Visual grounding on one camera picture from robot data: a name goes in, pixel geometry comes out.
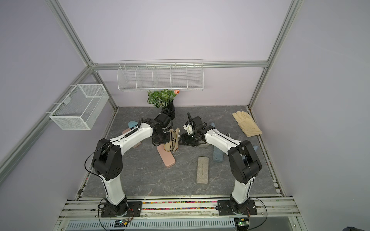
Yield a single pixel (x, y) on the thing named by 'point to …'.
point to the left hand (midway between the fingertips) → (166, 141)
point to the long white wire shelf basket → (158, 75)
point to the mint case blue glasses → (218, 155)
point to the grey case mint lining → (203, 145)
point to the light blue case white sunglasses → (212, 123)
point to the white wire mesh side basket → (81, 108)
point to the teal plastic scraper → (132, 124)
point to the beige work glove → (247, 123)
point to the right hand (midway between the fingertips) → (181, 142)
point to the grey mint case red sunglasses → (202, 171)
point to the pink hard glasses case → (124, 130)
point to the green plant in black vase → (164, 99)
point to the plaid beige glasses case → (172, 145)
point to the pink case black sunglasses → (166, 156)
